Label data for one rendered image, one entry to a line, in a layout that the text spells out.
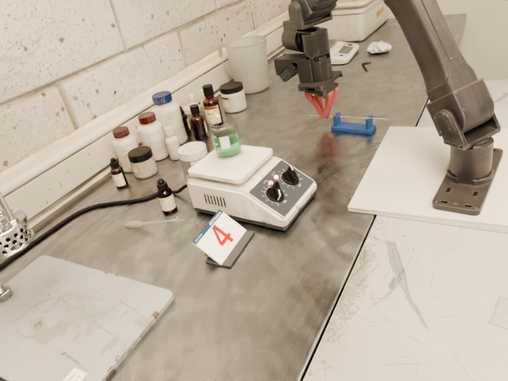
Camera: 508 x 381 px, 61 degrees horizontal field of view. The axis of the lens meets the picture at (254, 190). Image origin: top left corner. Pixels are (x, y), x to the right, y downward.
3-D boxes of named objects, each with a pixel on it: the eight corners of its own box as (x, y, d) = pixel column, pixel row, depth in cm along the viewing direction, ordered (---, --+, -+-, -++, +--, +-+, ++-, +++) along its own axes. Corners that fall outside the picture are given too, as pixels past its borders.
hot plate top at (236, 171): (275, 152, 81) (274, 148, 80) (240, 185, 72) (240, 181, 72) (223, 146, 87) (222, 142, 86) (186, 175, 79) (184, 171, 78)
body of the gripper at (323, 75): (298, 93, 99) (292, 60, 96) (319, 78, 106) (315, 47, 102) (323, 94, 96) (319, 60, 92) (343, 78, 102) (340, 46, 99)
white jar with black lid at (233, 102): (244, 103, 130) (240, 79, 126) (249, 109, 124) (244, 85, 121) (221, 108, 129) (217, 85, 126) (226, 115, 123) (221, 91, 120)
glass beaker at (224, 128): (249, 156, 80) (241, 115, 76) (222, 165, 78) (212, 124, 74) (235, 145, 85) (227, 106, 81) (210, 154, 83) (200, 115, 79)
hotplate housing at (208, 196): (318, 193, 81) (314, 155, 77) (286, 234, 72) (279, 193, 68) (222, 177, 93) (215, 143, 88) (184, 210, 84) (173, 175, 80)
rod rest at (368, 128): (376, 128, 100) (376, 114, 98) (370, 135, 98) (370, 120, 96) (336, 125, 106) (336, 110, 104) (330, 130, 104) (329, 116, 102)
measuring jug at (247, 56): (215, 94, 141) (205, 48, 133) (235, 81, 150) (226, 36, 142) (264, 96, 132) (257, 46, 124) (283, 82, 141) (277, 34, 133)
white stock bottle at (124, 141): (117, 173, 103) (103, 134, 98) (128, 162, 107) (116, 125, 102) (137, 172, 101) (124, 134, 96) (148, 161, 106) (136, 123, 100)
